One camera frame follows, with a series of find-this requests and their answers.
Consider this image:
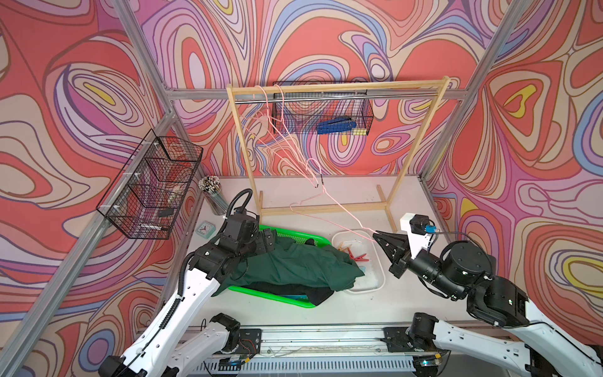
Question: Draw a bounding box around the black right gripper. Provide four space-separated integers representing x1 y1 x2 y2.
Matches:
373 231 466 302

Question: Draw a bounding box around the pink hanger of green shirt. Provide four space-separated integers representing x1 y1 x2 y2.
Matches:
288 157 378 244

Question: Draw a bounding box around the red plastic clothespin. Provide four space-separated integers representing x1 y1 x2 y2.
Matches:
350 254 369 262

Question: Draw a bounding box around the dark green t-shirt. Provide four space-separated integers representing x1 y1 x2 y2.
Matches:
215 237 364 295

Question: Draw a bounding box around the wooden clothespin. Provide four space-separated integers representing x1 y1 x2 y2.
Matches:
338 240 358 252

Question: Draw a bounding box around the black t-shirt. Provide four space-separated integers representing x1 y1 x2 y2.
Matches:
247 240 334 306

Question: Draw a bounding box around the pink hanger of black shirt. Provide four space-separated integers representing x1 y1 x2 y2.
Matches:
275 85 323 188

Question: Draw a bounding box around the pink hanger of teal shirt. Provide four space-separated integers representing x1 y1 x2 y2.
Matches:
251 85 320 189

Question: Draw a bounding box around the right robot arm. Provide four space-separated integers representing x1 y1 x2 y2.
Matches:
373 232 602 376

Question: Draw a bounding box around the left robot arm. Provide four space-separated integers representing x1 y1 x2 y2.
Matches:
98 188 268 376

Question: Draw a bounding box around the green plastic basket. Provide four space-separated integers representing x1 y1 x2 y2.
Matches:
229 227 331 309

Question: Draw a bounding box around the white plastic tray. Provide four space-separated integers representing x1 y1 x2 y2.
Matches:
331 229 386 295

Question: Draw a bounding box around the clear pencil cup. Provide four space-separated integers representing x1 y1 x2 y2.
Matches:
198 175 229 216

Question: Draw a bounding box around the blue item in basket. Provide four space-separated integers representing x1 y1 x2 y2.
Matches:
317 118 356 135

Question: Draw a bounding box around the metal hanging rod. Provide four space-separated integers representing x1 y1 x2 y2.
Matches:
235 90 437 105

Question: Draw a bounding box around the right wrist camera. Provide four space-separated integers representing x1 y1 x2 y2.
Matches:
400 213 437 259

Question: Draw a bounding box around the black wire basket left wall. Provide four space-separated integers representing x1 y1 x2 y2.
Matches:
96 130 204 240

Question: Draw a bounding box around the black wire basket wall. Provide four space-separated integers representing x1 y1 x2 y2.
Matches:
96 130 204 240
271 90 374 136

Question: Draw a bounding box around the black wire basket back wall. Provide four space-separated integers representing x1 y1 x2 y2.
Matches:
271 90 374 136

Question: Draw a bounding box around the wooden clothes rack frame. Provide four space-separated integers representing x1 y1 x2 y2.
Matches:
226 76 451 232

